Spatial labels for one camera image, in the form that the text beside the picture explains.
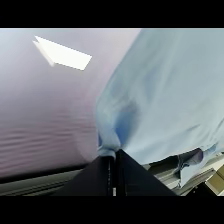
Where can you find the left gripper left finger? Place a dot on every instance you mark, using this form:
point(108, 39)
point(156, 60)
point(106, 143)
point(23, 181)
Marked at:
point(95, 180)

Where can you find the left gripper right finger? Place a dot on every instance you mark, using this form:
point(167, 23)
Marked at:
point(136, 181)

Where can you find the light blue shirt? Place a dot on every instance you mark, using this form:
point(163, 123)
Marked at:
point(166, 100)

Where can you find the silver frame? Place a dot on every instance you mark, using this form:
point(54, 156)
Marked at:
point(196, 180)

